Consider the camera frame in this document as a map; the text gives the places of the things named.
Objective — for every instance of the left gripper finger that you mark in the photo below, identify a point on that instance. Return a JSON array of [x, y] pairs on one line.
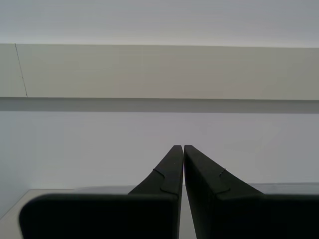
[[99, 216], [249, 216]]

